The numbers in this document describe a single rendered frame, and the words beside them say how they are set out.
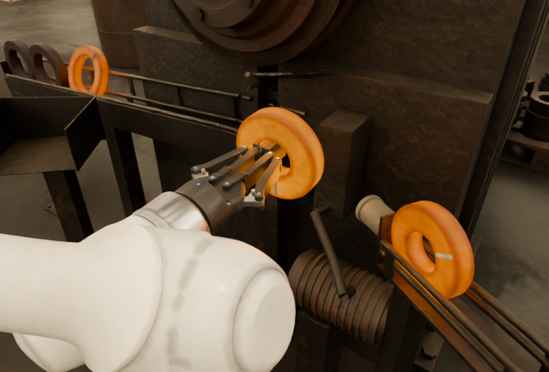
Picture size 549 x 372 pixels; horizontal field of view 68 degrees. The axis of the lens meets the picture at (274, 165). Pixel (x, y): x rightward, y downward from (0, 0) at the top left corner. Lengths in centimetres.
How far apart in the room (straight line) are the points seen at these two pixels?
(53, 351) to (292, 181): 39
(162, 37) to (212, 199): 77
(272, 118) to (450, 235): 31
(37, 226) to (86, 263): 178
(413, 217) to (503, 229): 136
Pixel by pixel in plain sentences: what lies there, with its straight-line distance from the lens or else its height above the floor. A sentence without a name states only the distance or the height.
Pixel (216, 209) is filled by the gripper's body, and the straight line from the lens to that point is 51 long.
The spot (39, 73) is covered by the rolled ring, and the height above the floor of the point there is 66.
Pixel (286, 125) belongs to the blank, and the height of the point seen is 89.
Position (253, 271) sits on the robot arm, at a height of 96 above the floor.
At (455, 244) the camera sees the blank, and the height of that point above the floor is 76.
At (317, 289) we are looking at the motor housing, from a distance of 87.
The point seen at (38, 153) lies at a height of 60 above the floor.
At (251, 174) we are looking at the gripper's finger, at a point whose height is 85.
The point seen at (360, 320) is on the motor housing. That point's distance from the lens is 85.
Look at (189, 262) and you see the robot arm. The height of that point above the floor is 96.
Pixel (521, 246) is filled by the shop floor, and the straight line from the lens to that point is 197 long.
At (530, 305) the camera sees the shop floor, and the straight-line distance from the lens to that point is 174.
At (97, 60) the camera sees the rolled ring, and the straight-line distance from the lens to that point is 145.
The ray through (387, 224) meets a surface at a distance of 74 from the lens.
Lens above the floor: 116
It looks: 32 degrees down
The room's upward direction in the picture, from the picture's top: straight up
